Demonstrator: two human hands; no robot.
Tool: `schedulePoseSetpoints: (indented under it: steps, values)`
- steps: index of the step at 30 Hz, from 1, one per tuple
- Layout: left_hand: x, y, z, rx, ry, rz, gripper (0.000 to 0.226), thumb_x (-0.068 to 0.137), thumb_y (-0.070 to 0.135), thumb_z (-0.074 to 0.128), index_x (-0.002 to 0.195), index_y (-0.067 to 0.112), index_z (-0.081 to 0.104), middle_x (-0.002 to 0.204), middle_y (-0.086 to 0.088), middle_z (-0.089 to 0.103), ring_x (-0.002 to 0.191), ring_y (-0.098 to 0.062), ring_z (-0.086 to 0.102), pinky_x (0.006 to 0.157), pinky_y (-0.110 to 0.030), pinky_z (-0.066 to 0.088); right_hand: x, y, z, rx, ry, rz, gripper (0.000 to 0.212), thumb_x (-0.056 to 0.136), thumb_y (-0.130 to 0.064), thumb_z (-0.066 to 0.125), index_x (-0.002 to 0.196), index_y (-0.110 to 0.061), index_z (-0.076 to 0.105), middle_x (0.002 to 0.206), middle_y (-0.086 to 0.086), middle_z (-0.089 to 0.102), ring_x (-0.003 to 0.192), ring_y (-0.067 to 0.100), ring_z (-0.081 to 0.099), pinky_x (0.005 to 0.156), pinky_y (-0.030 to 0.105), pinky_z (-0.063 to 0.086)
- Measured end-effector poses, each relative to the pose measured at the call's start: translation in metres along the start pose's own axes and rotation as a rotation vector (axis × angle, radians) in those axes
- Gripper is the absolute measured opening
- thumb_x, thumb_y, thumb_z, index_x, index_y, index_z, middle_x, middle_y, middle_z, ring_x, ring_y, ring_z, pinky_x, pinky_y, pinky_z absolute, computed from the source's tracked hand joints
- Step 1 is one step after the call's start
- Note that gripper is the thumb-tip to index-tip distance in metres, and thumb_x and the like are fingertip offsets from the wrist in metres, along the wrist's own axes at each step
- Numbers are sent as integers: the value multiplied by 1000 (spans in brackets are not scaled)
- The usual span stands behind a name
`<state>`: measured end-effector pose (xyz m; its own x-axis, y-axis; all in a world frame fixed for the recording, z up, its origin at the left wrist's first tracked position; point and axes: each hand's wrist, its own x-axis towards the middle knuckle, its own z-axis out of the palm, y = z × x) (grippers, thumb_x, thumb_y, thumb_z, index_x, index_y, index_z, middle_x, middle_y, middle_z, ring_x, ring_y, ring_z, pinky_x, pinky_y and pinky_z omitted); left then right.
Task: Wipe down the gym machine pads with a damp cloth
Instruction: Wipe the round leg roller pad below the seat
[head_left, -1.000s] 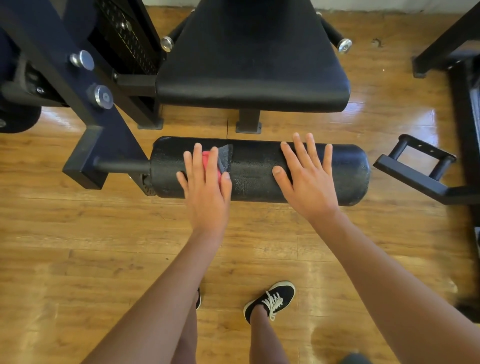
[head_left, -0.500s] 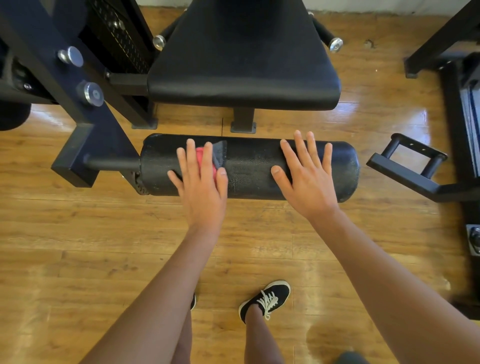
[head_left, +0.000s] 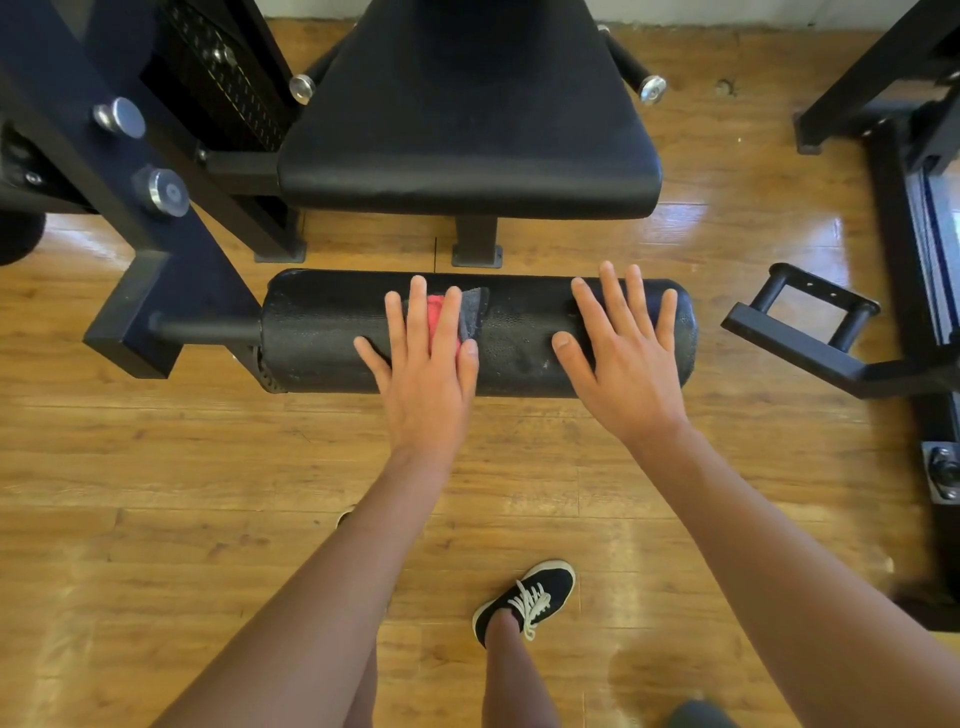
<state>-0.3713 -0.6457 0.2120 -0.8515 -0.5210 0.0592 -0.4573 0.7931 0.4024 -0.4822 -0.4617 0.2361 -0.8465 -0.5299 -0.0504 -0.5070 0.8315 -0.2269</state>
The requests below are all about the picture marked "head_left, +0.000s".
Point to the person's left hand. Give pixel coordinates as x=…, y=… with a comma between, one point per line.
x=423, y=398

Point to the person's right hand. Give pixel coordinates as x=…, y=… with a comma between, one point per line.
x=630, y=375

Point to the pink cleaning cloth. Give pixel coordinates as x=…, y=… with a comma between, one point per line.
x=435, y=312

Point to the person's right forearm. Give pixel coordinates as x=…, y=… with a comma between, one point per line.
x=810, y=600

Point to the person's left forearm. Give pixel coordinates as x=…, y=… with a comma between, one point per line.
x=300, y=615

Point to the person's left black shoe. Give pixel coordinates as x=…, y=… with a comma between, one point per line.
x=345, y=518

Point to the person's black shoe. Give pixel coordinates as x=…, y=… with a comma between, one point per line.
x=525, y=600
x=345, y=518

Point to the person's right black shoe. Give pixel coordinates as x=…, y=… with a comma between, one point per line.
x=525, y=600

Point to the person's right leg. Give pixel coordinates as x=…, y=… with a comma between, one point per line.
x=518, y=683

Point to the person's leg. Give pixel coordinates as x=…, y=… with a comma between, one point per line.
x=365, y=693
x=518, y=683

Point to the person's left leg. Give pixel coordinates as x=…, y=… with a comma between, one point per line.
x=365, y=693

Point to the dark green plastic bucket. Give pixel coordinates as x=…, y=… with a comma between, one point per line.
x=705, y=714

